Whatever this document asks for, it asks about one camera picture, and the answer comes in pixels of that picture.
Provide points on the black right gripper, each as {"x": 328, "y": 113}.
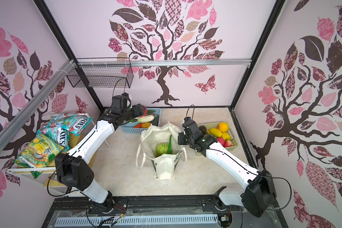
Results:
{"x": 180, "y": 141}

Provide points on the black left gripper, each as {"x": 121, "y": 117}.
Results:
{"x": 138, "y": 110}

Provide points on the red bell pepper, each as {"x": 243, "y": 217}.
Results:
{"x": 145, "y": 110}

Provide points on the long green chili pepper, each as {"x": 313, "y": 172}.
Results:
{"x": 169, "y": 151}

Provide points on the green cabbage head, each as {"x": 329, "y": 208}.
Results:
{"x": 161, "y": 149}

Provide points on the cream canvas grocery bag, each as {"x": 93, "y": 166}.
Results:
{"x": 165, "y": 165}

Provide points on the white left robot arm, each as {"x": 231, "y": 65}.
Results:
{"x": 72, "y": 169}

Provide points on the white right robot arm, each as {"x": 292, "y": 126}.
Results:
{"x": 258, "y": 190}

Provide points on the Fox's candy bag upper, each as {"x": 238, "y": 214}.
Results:
{"x": 70, "y": 122}

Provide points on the fox's candy bag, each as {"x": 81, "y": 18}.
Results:
{"x": 70, "y": 122}
{"x": 57, "y": 134}

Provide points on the Fox's candy bag lower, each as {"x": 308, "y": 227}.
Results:
{"x": 57, "y": 134}

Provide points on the green yellow snack bag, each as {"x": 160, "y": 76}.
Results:
{"x": 39, "y": 153}

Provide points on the dark brown avocado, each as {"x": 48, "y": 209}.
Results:
{"x": 203, "y": 129}

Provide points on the light blue perforated basket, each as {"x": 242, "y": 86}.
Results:
{"x": 129, "y": 127}

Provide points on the light green perforated basket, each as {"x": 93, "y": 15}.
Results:
{"x": 215, "y": 125}

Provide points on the red orange carrot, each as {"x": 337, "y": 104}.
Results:
{"x": 138, "y": 125}

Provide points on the pale green napa cabbage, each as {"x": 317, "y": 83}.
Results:
{"x": 146, "y": 119}

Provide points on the pink dragon fruit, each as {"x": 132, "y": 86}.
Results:
{"x": 220, "y": 140}

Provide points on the yellow-orange round fruit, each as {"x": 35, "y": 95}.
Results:
{"x": 146, "y": 125}

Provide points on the orange fruit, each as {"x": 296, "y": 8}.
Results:
{"x": 223, "y": 127}

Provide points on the yellow lemon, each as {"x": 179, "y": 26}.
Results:
{"x": 226, "y": 136}

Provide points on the red apple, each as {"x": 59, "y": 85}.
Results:
{"x": 228, "y": 143}

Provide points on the wooden side shelf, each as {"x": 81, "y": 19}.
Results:
{"x": 23, "y": 173}

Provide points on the black wire wall basket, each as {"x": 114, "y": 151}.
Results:
{"x": 102, "y": 73}

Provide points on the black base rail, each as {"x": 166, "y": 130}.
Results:
{"x": 129, "y": 204}

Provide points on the white slotted cable duct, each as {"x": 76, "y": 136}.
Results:
{"x": 136, "y": 221}

